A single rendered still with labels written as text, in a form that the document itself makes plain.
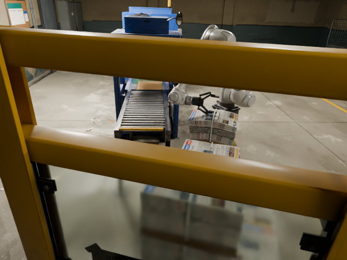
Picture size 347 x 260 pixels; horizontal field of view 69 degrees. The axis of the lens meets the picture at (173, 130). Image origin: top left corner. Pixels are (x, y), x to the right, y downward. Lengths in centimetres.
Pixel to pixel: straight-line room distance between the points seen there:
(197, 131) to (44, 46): 176
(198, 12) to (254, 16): 229
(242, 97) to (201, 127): 49
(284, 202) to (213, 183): 12
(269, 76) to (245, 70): 3
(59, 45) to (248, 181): 37
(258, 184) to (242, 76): 18
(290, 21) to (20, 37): 1204
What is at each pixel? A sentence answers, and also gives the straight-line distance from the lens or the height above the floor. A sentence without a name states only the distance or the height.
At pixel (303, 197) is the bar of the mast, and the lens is 46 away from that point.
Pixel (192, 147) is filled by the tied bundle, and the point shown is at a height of 106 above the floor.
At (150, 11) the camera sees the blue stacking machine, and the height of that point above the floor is 177.
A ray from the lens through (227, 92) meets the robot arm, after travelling 248.
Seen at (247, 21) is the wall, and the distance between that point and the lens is 1164.
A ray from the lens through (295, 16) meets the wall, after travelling 1239.
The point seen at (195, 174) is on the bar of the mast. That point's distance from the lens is 44.
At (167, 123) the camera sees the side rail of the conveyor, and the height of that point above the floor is 80.
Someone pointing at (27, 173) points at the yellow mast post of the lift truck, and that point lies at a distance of 61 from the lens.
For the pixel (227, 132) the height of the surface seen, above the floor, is 99.
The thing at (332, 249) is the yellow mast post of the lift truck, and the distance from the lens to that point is 52.
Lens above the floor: 189
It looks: 26 degrees down
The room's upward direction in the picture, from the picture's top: 2 degrees clockwise
